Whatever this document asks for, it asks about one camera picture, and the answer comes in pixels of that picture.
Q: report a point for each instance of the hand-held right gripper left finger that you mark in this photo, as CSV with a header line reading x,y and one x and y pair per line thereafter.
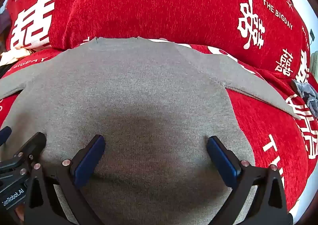
x,y
90,161

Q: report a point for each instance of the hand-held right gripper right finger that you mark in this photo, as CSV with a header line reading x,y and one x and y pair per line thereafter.
x,y
222,163

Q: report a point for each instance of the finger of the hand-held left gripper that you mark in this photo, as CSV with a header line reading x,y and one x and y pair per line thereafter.
x,y
34,144
5,135

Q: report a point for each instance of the grey knit sweater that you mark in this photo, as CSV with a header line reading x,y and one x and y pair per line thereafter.
x,y
149,91

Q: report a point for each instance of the dark clothes pile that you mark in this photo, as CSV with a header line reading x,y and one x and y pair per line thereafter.
x,y
3,24

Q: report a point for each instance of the black cloth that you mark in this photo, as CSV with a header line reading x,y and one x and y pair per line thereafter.
x,y
5,69

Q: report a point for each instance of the cream cloth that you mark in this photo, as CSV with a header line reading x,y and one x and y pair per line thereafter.
x,y
12,56

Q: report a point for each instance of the blue-grey crumpled cloth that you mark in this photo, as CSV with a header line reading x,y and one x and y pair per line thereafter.
x,y
308,96

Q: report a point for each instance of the pale green object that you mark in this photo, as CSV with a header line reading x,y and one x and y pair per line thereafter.
x,y
315,65

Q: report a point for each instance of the red printed sofa cover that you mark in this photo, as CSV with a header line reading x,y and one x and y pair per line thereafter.
x,y
161,4

